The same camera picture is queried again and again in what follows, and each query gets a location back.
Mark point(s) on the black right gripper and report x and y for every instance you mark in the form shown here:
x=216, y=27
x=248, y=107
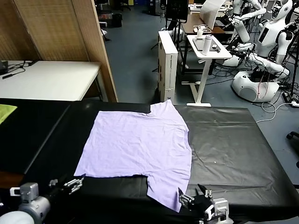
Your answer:
x=202, y=206

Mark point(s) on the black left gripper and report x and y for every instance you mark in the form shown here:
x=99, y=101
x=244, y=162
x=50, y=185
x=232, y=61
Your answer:
x=58, y=190

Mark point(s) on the purple t-shirt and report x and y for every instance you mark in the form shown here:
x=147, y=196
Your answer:
x=135, y=144

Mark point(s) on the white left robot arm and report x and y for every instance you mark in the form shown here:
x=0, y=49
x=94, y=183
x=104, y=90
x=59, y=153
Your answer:
x=35, y=207

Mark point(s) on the white humanoid robot raised arm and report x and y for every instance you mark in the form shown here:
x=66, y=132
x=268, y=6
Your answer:
x=243, y=32

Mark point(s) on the glossy black table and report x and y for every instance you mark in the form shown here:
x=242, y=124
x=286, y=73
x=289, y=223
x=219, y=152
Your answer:
x=28, y=135

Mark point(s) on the yellow-green cloth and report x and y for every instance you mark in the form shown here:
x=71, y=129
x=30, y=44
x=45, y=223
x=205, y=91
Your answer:
x=5, y=112

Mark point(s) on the white table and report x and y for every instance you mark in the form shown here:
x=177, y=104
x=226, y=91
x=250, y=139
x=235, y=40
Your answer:
x=51, y=79

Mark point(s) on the black chair wheel base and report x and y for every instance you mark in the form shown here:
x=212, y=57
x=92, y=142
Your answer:
x=294, y=137

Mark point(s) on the black bar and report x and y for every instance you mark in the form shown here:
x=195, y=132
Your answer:
x=9, y=76

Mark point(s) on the tall white cardboard box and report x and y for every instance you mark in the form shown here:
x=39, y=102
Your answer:
x=169, y=70

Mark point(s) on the power strip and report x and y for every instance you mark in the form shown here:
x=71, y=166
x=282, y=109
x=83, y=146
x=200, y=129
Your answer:
x=286, y=95

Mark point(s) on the white standing side desk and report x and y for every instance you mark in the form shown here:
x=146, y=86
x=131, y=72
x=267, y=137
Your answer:
x=219, y=54

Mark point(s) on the white drink bottle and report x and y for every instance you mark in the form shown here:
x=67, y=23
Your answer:
x=206, y=45

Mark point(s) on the grey tablet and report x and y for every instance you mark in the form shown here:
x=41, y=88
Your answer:
x=198, y=44

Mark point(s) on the small white floor object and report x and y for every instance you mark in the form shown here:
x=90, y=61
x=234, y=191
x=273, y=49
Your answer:
x=104, y=33

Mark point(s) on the wooden partition screen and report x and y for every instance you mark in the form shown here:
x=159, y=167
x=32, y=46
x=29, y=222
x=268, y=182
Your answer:
x=58, y=28

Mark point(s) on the small white desk device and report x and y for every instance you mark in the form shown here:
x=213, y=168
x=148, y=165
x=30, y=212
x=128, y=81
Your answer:
x=199, y=32

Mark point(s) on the black trash bin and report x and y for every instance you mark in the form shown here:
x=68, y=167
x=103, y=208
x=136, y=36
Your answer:
x=117, y=19

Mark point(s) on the brown desk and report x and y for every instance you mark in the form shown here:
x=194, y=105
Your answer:
x=190, y=25

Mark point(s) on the white humanoid robot black shoulders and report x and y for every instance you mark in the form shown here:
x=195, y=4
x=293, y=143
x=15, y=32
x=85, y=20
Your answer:
x=268, y=39

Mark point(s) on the white curved panel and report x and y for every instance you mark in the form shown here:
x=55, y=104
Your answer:
x=209, y=14

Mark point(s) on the black screen on tripod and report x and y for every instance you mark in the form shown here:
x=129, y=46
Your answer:
x=176, y=10

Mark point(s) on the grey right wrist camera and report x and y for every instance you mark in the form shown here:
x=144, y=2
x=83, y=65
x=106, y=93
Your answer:
x=220, y=206

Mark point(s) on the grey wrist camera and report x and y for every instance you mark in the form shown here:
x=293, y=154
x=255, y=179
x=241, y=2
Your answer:
x=29, y=190
x=220, y=206

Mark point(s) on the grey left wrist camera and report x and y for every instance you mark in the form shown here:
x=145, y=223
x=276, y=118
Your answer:
x=29, y=190

